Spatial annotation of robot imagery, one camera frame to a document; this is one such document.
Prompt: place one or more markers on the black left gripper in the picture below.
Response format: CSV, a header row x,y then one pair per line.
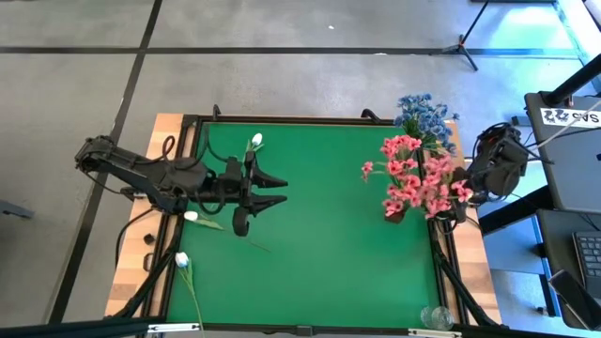
x,y
232,185

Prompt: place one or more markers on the grey floor object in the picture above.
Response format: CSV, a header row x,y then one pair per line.
x,y
16,209

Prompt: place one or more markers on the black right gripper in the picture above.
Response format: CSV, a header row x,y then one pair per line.
x,y
459,213

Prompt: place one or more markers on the white artificial tulip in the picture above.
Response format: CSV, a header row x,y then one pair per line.
x,y
257,139
181,259
190,216

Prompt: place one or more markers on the clear glass vase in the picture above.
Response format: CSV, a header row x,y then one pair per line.
x,y
439,319

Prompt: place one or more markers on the black side table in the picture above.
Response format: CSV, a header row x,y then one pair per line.
x,y
554,244

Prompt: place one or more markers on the black pole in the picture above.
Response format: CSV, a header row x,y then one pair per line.
x,y
573,82

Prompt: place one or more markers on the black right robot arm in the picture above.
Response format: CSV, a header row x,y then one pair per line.
x,y
497,162

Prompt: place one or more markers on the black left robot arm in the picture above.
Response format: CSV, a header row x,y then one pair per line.
x,y
141,176

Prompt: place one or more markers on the black smartphone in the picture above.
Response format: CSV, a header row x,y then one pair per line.
x,y
570,293

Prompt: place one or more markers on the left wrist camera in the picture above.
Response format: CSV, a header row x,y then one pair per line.
x,y
241,223

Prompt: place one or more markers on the small black table fitting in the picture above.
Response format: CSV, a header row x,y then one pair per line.
x,y
149,239
148,262

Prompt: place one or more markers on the blue artificial flower bunch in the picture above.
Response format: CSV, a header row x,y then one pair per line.
x,y
425,117

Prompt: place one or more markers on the black laptop keyboard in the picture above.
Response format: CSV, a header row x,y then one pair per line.
x,y
589,258

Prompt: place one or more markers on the red glass vase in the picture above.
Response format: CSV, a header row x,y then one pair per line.
x,y
395,217

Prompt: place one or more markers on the green table mat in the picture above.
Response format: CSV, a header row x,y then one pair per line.
x,y
319,235

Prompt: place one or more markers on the pink artificial flower bunch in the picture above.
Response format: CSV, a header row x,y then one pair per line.
x,y
399,166
436,188

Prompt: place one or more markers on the black frame clamp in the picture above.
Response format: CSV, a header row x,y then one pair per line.
x,y
371,115
216,112

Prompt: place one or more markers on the silver frame bracket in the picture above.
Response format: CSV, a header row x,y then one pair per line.
x,y
174,327
434,333

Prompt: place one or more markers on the grey case with sticker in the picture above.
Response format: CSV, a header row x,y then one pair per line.
x,y
573,169

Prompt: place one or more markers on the black tripod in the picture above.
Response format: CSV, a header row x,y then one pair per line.
x,y
462,47

